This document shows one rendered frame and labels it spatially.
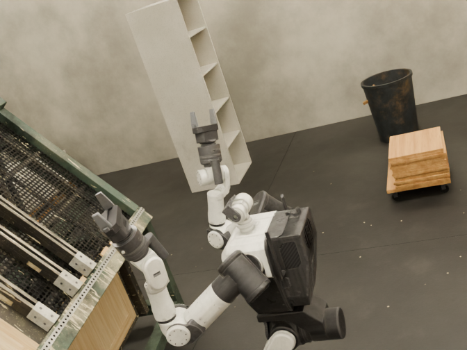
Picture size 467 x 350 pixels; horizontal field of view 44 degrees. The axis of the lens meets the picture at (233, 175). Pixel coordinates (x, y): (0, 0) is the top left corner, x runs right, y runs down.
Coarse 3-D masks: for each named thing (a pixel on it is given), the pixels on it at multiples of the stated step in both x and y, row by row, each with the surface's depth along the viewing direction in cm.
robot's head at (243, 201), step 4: (236, 196) 204; (240, 196) 201; (244, 196) 202; (248, 196) 203; (236, 200) 200; (240, 200) 200; (244, 200) 200; (248, 200) 201; (252, 200) 204; (232, 204) 199; (236, 204) 198; (240, 204) 198; (244, 204) 198; (248, 204) 200; (252, 204) 204; (244, 208) 197; (248, 208) 201; (248, 212) 201; (248, 216) 201; (248, 220) 200; (252, 220) 200; (236, 224) 202; (240, 224) 200; (244, 224) 199; (248, 224) 199
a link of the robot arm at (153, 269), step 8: (152, 256) 177; (144, 264) 176; (152, 264) 176; (160, 264) 177; (144, 272) 176; (152, 272) 176; (160, 272) 178; (152, 280) 177; (160, 280) 178; (168, 280) 181; (152, 288) 178; (160, 288) 179
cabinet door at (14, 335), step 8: (0, 320) 269; (0, 328) 265; (8, 328) 268; (0, 336) 263; (8, 336) 265; (16, 336) 268; (24, 336) 270; (0, 344) 260; (8, 344) 262; (16, 344) 265; (24, 344) 267; (32, 344) 270
